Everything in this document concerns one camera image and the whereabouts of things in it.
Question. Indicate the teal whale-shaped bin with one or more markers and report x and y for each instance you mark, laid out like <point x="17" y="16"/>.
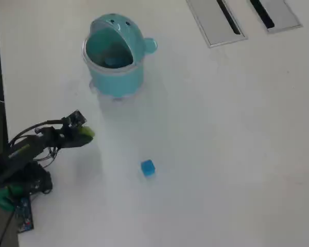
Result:
<point x="118" y="79"/>

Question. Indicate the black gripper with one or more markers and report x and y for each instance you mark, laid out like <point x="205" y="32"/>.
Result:
<point x="60" y="136"/>

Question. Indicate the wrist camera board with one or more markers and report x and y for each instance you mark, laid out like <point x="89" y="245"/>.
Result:
<point x="76" y="119"/>

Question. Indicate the blue cube block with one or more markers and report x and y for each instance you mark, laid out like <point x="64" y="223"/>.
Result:
<point x="147" y="167"/>

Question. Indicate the blue circuit board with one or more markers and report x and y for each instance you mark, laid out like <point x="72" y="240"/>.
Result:
<point x="24" y="213"/>

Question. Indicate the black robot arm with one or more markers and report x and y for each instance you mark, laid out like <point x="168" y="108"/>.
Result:
<point x="13" y="157"/>

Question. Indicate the green table clamp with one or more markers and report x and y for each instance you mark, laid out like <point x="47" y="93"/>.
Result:
<point x="0" y="198"/>

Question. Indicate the green cube block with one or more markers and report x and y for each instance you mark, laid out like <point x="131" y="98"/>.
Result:
<point x="87" y="131"/>

